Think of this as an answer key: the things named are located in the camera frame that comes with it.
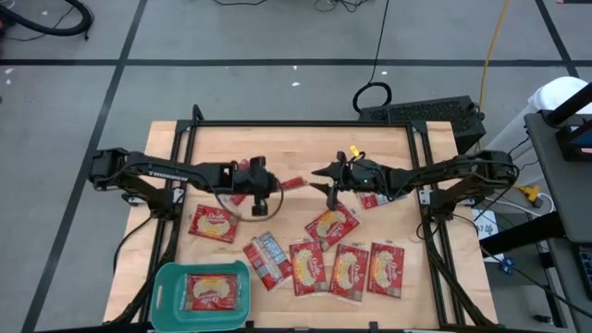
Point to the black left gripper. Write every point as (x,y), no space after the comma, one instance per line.
(259,182)

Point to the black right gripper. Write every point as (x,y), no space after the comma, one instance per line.
(344,178)

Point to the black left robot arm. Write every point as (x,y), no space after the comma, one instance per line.
(185,172)

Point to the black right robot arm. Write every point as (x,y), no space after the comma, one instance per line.
(425,178)

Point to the black computer case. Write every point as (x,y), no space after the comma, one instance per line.
(430,113)

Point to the white paper sheet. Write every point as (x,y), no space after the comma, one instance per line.
(485,229)

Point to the teal plastic basket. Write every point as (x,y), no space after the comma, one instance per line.
(162,316)

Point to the small blue object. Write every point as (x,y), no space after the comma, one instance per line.
(508,264)

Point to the black desk crossbar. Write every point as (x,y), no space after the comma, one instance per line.
(522,233)

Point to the white bin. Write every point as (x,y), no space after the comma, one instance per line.
(550,92)

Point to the grey desk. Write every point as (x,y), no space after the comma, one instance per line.
(569,203)

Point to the small black floor object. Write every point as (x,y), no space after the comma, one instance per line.
(542,318)

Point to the black keyboard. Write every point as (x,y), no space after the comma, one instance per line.
(586,273)

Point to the black aluminium table frame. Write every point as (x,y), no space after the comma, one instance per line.
(300,124)

